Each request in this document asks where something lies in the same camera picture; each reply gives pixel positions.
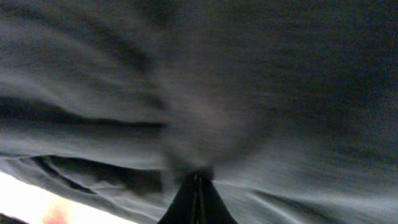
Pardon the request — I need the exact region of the dark green Nike t-shirt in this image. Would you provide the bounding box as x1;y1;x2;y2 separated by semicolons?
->
1;0;397;223

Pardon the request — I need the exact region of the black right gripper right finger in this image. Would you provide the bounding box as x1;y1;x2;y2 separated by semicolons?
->
197;176;238;224

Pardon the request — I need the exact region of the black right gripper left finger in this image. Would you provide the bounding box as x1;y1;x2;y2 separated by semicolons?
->
158;174;198;224

